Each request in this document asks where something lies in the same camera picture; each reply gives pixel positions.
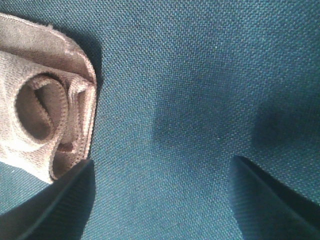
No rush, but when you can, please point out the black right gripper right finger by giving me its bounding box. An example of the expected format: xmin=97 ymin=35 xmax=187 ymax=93
xmin=228 ymin=156 xmax=320 ymax=240

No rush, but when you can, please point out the brown towel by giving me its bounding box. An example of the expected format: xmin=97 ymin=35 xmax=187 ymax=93
xmin=0 ymin=13 xmax=97 ymax=184

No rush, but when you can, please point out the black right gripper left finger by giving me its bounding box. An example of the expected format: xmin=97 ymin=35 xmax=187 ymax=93
xmin=0 ymin=159 xmax=96 ymax=240

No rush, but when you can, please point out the dark table cloth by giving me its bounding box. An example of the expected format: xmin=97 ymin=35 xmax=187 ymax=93
xmin=0 ymin=0 xmax=320 ymax=240

